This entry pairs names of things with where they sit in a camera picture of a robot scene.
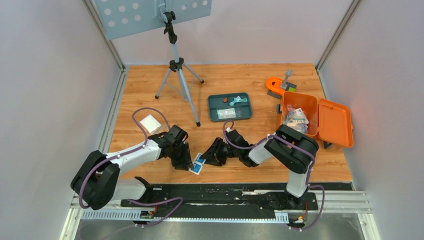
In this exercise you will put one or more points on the blue alcohol pad pair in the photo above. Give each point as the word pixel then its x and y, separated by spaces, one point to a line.
pixel 197 164

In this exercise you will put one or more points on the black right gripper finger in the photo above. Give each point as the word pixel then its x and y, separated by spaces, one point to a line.
pixel 215 160
pixel 215 151

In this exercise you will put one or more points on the clear bag teal gauze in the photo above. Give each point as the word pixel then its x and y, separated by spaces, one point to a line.
pixel 228 113

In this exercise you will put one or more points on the grey tripod stand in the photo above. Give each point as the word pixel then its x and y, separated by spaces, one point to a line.
pixel 176 65

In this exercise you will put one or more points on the orange ring toy stand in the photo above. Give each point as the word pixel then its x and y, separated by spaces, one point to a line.
pixel 276 87

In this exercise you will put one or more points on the clear bag cotton swabs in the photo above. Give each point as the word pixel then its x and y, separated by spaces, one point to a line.
pixel 287 111

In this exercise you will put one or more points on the teal sachet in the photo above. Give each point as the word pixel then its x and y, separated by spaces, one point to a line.
pixel 241 100
pixel 233 102

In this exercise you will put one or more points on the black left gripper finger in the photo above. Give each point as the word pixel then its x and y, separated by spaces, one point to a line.
pixel 185 152
pixel 182 164

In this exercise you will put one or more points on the clear bag white cotton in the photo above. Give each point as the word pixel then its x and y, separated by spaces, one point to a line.
pixel 151 124

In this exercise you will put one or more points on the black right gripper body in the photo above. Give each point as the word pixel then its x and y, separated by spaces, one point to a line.
pixel 230 153

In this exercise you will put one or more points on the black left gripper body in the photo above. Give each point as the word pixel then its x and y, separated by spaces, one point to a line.
pixel 177 156

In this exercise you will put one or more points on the orange medicine box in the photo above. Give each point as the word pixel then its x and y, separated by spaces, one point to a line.
pixel 329 121

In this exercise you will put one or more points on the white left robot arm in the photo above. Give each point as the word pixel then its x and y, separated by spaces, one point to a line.
pixel 98 181

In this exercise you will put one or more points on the teal divided tray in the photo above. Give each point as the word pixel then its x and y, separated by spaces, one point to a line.
pixel 215 102

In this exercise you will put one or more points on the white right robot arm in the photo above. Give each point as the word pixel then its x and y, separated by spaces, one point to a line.
pixel 295 150

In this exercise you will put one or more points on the clear bag bandage pack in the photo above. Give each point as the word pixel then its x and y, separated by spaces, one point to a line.
pixel 297 120

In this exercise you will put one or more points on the perforated grey panel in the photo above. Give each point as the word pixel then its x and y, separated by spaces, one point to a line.
pixel 121 18

